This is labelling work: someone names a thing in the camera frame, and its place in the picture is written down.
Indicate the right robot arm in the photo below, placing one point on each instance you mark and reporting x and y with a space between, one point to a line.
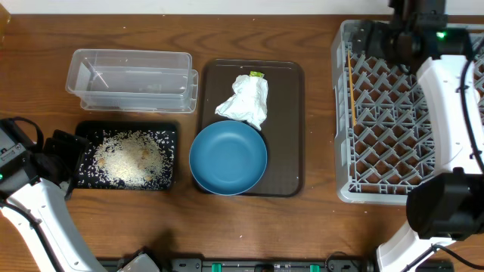
448 207

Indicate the dark brown serving tray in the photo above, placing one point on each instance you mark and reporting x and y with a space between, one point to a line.
283 129

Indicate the clear plastic bin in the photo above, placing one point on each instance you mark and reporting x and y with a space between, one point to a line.
86 64

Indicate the large blue plate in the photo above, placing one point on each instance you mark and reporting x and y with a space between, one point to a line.
228 158

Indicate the black tray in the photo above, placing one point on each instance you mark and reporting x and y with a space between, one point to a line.
85 181

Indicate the wooden chopstick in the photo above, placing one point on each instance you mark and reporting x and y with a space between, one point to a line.
351 88

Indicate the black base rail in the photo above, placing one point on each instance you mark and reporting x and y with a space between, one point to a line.
339 264

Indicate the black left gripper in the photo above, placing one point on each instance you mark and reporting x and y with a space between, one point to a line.
69 147

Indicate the grey dishwasher rack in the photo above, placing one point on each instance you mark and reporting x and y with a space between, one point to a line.
391 149

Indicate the green wrapper scrap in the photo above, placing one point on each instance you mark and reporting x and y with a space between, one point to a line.
256 74

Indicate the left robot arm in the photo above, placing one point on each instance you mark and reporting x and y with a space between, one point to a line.
37 178

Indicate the white napkin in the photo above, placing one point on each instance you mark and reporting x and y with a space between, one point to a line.
248 103

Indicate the pile of rice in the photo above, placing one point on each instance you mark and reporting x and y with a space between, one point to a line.
130 159

